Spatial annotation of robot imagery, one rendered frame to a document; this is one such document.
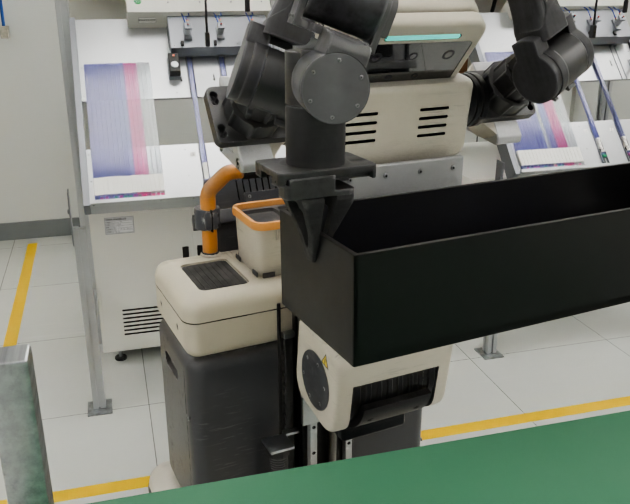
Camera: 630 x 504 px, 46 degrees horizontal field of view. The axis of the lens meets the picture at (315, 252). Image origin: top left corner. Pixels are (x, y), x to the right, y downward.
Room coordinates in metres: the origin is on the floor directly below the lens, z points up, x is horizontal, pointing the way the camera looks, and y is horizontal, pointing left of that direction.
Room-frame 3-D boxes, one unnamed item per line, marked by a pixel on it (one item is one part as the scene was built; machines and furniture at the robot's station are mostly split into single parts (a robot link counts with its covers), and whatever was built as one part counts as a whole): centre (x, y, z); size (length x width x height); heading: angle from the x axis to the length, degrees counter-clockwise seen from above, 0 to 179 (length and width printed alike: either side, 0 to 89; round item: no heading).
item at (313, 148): (0.70, 0.00, 1.21); 0.10 x 0.07 x 0.07; 115
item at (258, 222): (1.44, 0.04, 0.87); 0.23 x 0.15 x 0.11; 115
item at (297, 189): (0.69, 0.01, 1.14); 0.07 x 0.07 x 0.09; 25
